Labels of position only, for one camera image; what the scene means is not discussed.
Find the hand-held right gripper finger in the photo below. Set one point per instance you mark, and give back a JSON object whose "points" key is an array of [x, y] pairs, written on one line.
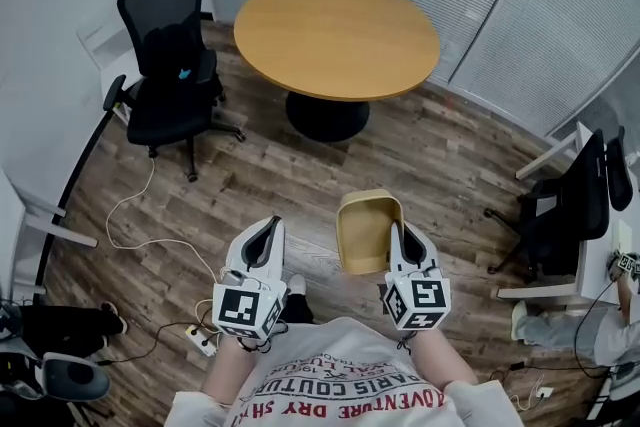
{"points": [[428, 247], [395, 247]]}

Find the grey padded device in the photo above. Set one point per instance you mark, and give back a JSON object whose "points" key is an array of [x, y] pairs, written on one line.
{"points": [[75, 377]]}

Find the person's black trouser leg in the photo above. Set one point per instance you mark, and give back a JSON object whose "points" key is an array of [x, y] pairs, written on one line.
{"points": [[299, 307]]}

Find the round wooden table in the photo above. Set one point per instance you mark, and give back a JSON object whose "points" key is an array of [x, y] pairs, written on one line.
{"points": [[330, 30]]}

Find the person's left forearm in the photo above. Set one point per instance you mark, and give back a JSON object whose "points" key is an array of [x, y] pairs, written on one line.
{"points": [[227, 372]]}

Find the beige plastic container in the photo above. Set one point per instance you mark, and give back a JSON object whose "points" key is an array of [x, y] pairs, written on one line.
{"points": [[361, 235]]}

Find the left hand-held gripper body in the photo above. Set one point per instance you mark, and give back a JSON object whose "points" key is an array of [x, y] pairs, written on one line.
{"points": [[242, 307]]}

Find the black mesh office chair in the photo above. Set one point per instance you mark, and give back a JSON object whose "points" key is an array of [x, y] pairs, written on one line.
{"points": [[167, 95], [570, 215]]}

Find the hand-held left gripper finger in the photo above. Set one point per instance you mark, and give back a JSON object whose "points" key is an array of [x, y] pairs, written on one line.
{"points": [[239, 246], [278, 250]]}

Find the small blue item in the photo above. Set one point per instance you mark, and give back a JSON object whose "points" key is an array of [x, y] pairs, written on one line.
{"points": [[185, 73]]}

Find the black power adapter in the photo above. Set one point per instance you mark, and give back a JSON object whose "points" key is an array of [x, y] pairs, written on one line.
{"points": [[507, 371]]}

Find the person's white shoe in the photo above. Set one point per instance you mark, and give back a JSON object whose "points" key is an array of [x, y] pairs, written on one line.
{"points": [[298, 284]]}

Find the person's white printed shirt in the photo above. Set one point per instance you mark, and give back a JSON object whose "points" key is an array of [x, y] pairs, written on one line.
{"points": [[345, 385]]}

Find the person's right forearm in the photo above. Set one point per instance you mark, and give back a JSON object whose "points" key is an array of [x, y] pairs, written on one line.
{"points": [[440, 360]]}

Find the white power strip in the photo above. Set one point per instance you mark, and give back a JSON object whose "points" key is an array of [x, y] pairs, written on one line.
{"points": [[202, 340]]}

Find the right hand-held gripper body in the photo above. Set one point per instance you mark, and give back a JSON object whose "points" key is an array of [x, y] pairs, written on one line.
{"points": [[417, 302]]}

